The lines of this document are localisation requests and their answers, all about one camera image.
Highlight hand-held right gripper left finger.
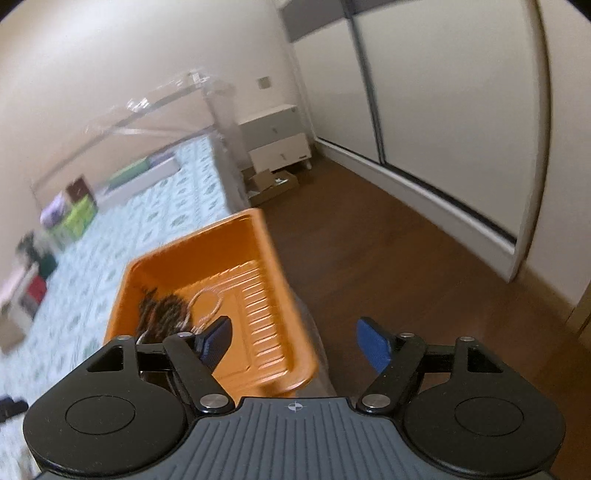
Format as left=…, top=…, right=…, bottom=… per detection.
left=85, top=315, right=234, bottom=414

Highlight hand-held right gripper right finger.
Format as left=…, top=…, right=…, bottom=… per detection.
left=355, top=316, right=507, bottom=414

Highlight thin silver chain necklace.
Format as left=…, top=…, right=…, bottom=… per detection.
left=184, top=287, right=224, bottom=332

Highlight orange plastic tray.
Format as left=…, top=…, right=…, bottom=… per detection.
left=105, top=207, right=320, bottom=398

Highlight floral bed sheet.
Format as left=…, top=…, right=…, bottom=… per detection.
left=0, top=135, right=260, bottom=407

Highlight cardboard box on floor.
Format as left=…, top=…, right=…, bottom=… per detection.
left=241, top=168, right=301, bottom=207

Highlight long white box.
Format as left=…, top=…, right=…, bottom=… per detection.
left=96, top=154, right=181, bottom=205

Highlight green tissue box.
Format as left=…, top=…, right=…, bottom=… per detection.
left=48, top=196, right=99, bottom=251

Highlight flat green box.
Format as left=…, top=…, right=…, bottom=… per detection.
left=106, top=159, right=151, bottom=188

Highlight dark brown box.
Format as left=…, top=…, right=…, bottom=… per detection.
left=65, top=174, right=92, bottom=202

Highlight beige cardboard box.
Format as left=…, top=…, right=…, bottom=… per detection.
left=0, top=267, right=38, bottom=355

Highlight white blue tissue pack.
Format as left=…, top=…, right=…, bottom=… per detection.
left=40, top=192, right=71, bottom=228

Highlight beige nightstand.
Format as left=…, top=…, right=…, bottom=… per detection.
left=237, top=103, right=312, bottom=175

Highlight black smartwatch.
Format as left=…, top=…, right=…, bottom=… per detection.
left=0, top=396, right=29, bottom=422

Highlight cream and grey wardrobe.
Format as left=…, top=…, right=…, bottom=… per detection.
left=276, top=0, right=556, bottom=283

